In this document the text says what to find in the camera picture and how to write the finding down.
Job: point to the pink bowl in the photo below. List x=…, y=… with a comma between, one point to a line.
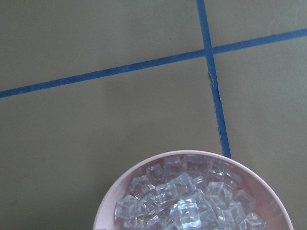
x=268, y=204

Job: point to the pile of clear ice cubes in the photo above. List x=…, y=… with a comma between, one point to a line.
x=189, y=192

